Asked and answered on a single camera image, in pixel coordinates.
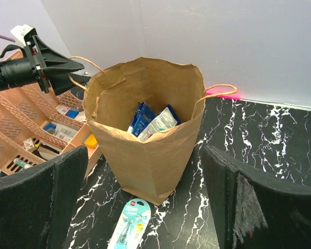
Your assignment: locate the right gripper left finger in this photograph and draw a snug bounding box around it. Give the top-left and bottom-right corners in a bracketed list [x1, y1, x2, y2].
[0, 146, 88, 248]

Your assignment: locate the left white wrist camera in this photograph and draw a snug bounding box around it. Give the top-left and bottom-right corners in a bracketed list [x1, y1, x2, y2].
[10, 24, 37, 47]

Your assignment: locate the blue snack packet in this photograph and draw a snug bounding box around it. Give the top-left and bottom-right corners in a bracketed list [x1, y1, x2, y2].
[137, 105, 181, 141]
[127, 102, 156, 137]

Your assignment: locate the brown paper bag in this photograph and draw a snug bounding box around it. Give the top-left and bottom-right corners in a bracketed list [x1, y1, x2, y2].
[83, 57, 209, 205]

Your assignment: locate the pink tape strip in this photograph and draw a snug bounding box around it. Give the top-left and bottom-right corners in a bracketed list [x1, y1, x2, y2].
[205, 89, 242, 101]

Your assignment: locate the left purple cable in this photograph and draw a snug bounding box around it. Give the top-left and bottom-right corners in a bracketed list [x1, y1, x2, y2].
[0, 31, 16, 43]

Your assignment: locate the orange plastic file organizer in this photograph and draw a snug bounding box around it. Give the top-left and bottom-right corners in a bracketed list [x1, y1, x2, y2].
[0, 50, 103, 179]

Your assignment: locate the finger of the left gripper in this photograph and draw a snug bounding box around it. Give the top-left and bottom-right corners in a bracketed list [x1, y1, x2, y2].
[32, 35, 84, 75]
[49, 74, 75, 95]

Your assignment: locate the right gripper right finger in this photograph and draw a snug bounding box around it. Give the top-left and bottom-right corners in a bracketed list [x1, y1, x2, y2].
[202, 145, 311, 248]

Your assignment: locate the teal pen blister pack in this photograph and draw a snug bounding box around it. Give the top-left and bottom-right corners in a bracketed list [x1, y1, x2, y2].
[107, 198, 151, 249]

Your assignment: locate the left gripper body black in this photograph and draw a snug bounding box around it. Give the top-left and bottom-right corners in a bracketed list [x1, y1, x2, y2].
[0, 41, 52, 93]

